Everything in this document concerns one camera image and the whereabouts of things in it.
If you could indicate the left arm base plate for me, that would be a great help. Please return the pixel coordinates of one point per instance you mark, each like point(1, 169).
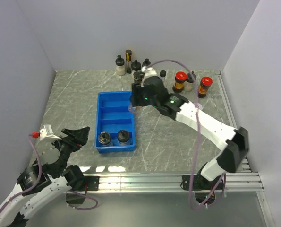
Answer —
point(91, 183)

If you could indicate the tall clear sauce bottle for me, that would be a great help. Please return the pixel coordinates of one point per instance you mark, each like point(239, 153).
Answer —
point(163, 75)

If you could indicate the red lid jar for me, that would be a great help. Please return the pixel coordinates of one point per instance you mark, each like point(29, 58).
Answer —
point(180, 79)
point(204, 86)

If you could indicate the small spice jar left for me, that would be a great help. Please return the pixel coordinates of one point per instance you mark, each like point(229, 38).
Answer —
point(136, 77)

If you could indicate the black cap bottle front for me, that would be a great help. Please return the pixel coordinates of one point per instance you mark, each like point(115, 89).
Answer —
point(189, 83)

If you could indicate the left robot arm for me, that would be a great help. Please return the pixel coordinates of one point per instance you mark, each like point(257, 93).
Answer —
point(41, 183)

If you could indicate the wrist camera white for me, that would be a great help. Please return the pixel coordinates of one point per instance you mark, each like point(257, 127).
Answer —
point(45, 134)
point(148, 72)

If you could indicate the aluminium front rail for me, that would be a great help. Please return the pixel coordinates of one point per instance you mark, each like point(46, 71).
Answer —
point(154, 182)

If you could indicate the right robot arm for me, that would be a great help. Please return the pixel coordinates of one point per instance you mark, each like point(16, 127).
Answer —
point(233, 143)

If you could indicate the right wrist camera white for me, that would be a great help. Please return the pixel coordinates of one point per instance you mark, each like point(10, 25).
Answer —
point(148, 72)

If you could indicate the white lid spice jar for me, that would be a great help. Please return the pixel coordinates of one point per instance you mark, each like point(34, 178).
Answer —
point(199, 106)

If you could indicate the blue divided plastic bin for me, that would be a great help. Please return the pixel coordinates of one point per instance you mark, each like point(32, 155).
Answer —
point(113, 115)

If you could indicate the black cap bottle back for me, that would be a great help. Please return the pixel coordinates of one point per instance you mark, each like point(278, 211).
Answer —
point(131, 108)

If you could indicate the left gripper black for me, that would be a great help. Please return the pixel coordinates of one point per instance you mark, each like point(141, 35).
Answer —
point(79, 136)

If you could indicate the tall yellow black grinder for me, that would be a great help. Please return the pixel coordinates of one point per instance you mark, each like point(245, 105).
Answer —
point(128, 55)

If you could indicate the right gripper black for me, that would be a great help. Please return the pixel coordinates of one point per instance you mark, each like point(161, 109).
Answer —
point(137, 89)

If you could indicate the shaker jar white powder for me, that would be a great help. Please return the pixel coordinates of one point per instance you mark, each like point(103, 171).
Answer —
point(104, 138)

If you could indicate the black cap bottle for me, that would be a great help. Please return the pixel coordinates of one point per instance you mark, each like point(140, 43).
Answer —
point(189, 83)
point(131, 108)

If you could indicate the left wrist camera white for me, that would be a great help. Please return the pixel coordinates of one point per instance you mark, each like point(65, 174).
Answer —
point(45, 134)

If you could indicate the knob lid jar white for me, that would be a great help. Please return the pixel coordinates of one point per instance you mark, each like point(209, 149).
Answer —
point(123, 137)

